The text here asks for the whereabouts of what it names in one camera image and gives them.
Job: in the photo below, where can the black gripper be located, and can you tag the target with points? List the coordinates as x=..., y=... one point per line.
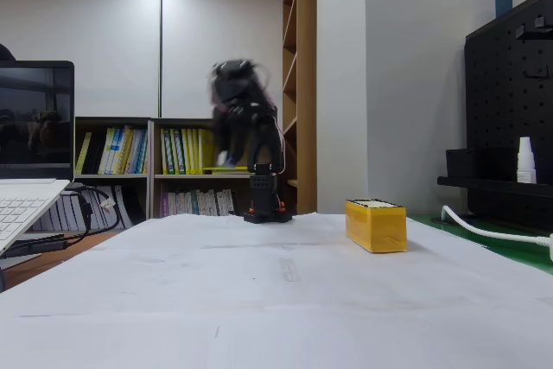
x=221, y=135

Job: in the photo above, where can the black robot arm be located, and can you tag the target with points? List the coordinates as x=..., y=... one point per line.
x=263, y=127

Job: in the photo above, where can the yellow rectangular box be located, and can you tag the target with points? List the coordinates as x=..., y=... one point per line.
x=380, y=228

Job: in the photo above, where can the flat yellow folder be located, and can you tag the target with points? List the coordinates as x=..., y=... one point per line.
x=211, y=169

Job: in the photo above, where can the low grey bookshelf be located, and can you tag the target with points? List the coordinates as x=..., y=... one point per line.
x=112, y=179
x=186, y=183

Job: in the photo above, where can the tall wooden bookshelf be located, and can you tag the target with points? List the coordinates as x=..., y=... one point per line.
x=300, y=40

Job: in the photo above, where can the slanted yellow book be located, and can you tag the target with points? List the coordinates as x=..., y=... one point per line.
x=83, y=154

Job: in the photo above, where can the white paper table cover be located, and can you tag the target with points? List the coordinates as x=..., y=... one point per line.
x=276, y=295

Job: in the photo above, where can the white laptop with dark screen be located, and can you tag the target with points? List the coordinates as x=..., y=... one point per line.
x=26, y=157

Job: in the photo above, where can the black storage cup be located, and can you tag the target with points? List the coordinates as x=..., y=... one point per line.
x=460, y=163

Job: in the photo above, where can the person's dark-haired head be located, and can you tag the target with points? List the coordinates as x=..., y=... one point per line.
x=5, y=53

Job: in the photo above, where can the black pegboard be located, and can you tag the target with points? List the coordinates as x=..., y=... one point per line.
x=510, y=105

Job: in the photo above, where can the small white dropper bottle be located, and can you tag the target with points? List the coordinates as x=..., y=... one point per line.
x=525, y=166

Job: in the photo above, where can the green desk mat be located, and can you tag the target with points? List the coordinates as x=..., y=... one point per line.
x=510, y=252

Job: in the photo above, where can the black pegboard hook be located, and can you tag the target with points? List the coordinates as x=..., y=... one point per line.
x=520, y=32
x=542, y=24
x=535, y=72

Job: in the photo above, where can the white power strip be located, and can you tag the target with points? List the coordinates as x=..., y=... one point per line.
x=551, y=248

